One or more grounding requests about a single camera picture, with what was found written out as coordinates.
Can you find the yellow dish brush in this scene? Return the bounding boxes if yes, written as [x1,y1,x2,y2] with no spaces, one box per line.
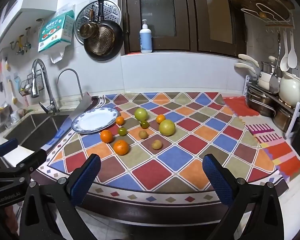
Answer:
[7,79,20,105]

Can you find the red striped mat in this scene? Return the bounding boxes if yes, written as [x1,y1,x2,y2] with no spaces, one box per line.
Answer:
[222,96,300,182]

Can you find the stainless steel pot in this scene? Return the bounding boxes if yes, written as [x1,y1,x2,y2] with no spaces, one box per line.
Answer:
[274,102,295,133]
[246,90,275,117]

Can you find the white metal dish rack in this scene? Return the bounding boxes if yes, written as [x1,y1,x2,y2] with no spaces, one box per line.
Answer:
[244,75,300,139]

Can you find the round wooden cutting board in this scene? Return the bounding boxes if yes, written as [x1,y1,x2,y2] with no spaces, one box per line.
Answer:
[232,0,290,23]

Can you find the metal ladle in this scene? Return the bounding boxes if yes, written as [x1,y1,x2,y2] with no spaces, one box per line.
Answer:
[269,31,282,94]

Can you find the brass perforated colander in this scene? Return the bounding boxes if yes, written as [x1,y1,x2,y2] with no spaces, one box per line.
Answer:
[86,26,115,55]

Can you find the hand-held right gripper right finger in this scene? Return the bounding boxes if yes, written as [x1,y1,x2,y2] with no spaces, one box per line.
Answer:
[202,154,285,240]

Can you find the round metal steamer plate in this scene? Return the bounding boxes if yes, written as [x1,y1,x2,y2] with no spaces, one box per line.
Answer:
[74,1,122,44]

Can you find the blue patterned white plate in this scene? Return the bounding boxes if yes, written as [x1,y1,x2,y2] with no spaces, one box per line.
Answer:
[71,106,120,135]

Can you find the white wire wall rack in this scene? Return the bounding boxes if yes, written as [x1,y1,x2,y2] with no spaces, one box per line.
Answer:
[231,0,294,28]

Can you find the blue white pump bottle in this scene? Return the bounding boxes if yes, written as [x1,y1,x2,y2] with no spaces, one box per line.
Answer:
[139,19,153,54]

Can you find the dark wooden framed window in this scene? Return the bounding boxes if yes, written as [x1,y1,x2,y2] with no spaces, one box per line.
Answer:
[117,0,248,57]

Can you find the black frying pan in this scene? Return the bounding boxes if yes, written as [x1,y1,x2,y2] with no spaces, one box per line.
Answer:
[84,0,124,62]

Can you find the green tissue box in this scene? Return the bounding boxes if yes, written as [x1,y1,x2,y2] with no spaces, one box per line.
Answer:
[37,9,75,53]

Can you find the black wire basket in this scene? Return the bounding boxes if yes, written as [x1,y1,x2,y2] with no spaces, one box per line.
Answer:
[18,70,45,97]

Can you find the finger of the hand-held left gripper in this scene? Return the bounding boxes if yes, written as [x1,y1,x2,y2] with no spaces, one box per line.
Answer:
[0,149,48,183]
[0,138,19,168]

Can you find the colourful diamond pattern mat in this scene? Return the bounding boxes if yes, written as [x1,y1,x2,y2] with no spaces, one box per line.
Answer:
[30,92,290,227]

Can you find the chrome pull-down kitchen faucet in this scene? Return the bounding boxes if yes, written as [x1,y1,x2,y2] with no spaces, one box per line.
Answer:
[31,59,60,114]

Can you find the small brass saucepan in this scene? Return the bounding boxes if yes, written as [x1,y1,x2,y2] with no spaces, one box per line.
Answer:
[79,9,99,39]

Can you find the white ceramic pitcher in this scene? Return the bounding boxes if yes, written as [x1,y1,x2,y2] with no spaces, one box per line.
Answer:
[279,72,300,107]

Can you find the slim gooseneck faucet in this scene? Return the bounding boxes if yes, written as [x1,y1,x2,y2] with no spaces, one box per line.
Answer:
[57,68,83,98]

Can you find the stainless steel sink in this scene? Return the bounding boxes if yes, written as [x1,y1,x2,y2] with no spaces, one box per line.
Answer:
[4,114,70,153]

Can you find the large orange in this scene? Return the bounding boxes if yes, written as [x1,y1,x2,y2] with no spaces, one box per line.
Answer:
[100,130,113,143]
[113,139,129,155]

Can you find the stacked white bowls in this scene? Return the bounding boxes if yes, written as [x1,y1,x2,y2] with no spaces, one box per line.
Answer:
[257,71,272,90]

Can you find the white pan handle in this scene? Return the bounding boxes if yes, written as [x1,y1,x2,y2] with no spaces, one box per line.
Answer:
[238,54,260,68]
[234,62,259,73]

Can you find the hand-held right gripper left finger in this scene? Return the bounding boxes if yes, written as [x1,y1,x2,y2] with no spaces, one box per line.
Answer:
[17,154,102,240]

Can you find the white plastic spoon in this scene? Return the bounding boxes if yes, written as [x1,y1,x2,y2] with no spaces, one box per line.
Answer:
[280,31,290,72]
[287,31,298,69]

